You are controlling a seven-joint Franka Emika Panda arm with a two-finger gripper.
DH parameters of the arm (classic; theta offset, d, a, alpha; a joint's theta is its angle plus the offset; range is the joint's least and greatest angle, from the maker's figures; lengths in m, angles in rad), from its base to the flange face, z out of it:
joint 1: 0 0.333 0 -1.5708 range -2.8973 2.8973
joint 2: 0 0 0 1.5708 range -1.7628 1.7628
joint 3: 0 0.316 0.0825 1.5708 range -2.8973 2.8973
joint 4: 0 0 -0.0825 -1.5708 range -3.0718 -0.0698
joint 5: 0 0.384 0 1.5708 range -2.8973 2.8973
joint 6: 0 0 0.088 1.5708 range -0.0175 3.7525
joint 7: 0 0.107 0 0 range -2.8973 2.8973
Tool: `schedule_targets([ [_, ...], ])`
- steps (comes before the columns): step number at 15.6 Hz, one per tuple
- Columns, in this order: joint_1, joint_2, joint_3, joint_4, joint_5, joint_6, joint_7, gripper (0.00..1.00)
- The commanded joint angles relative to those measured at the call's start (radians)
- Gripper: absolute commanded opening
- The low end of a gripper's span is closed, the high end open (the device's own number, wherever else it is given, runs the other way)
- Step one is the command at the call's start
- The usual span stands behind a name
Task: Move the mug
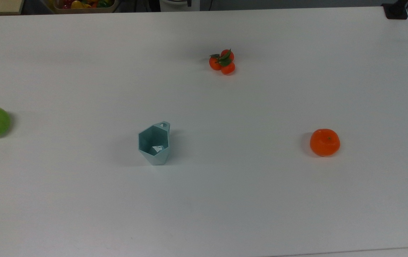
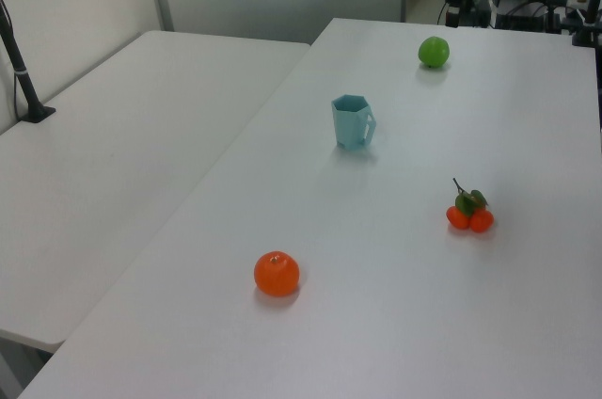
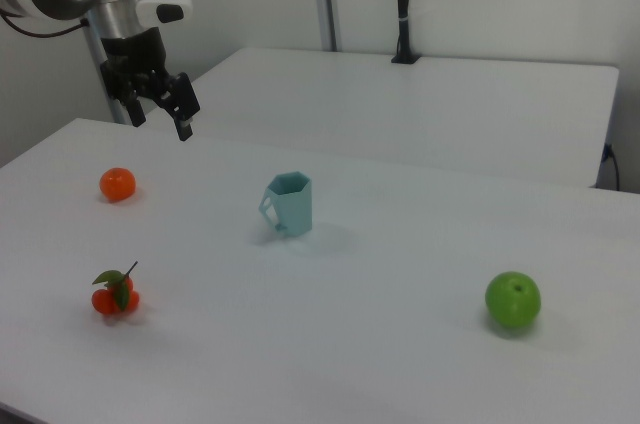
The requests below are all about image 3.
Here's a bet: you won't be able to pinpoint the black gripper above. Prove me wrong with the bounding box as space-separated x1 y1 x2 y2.
99 26 202 142

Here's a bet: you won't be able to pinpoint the teal faceted mug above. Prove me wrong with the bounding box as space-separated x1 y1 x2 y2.
257 172 315 236

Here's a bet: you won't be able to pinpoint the orange tangerine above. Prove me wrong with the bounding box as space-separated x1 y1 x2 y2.
98 167 137 203

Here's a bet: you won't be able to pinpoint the small oranges with leaves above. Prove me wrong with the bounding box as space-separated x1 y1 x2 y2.
90 260 141 316

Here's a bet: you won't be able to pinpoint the white side table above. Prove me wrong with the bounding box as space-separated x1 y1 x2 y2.
144 47 621 190

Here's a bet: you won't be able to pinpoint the black pole with base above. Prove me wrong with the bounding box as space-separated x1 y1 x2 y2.
390 0 420 65

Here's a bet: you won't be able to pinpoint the green apple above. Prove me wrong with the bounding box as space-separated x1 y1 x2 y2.
484 270 542 329

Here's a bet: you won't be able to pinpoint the slanted aluminium frame post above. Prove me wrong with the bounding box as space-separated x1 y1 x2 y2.
81 18 126 125

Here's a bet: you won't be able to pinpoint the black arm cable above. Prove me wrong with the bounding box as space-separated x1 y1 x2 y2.
0 8 92 40

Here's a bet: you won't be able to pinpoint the black wall cable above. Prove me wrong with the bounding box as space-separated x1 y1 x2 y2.
602 142 622 191

